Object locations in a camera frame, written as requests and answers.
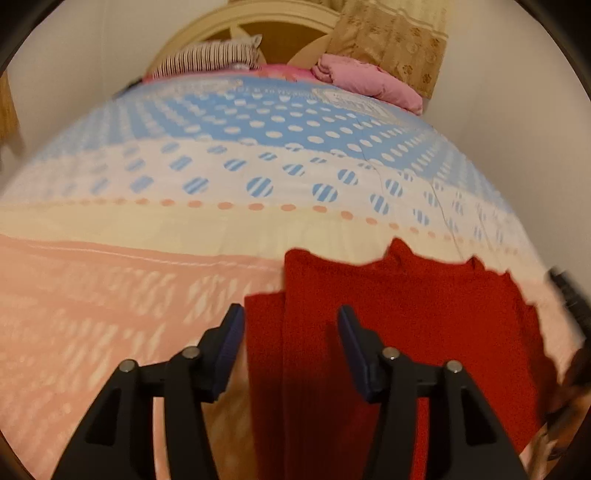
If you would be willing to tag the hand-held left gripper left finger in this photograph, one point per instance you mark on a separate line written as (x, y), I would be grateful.
(231, 332)

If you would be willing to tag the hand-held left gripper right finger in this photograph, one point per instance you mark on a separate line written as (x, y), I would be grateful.
(353, 341)

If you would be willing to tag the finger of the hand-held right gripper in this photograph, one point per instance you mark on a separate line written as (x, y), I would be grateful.
(568, 290)

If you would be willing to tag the red knit sweater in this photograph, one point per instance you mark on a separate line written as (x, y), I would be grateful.
(438, 323)

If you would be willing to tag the polka dot blanket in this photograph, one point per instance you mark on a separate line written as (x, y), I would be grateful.
(138, 221)

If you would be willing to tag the pink pillow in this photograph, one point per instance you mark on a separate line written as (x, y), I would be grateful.
(369, 81)

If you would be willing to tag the pink bed sheet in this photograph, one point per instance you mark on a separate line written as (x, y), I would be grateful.
(281, 71)

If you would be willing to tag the striped pillow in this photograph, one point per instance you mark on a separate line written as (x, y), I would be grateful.
(207, 57)

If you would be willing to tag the cream wooden headboard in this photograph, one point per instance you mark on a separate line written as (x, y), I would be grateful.
(277, 30)

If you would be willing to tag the beige floral curtain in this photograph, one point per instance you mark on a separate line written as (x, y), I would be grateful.
(392, 37)

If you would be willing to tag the tan side curtain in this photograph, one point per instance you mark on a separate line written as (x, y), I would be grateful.
(7, 110)

